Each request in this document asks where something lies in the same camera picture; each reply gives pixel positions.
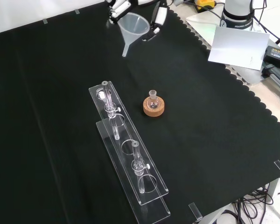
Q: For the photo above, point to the clear plastic funnel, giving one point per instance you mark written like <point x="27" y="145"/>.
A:
<point x="133" y="25"/>

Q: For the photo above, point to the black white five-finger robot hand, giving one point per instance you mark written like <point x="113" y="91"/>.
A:
<point x="162" y="14"/>

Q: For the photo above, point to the black cloth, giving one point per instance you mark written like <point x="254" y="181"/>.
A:
<point x="200" y="116"/>

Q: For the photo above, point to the black power adapter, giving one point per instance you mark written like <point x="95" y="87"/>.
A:
<point x="277" y="56"/>

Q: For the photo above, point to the grey table leg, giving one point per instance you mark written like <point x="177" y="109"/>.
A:
<point x="274" y="186"/>

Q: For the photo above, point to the yellow stop button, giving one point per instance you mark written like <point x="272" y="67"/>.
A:
<point x="204" y="3"/>

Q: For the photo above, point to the glass round-bottom flask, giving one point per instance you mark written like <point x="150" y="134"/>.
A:
<point x="152" y="103"/>

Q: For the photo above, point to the clear funnel stand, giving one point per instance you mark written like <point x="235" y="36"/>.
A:
<point x="128" y="168"/>

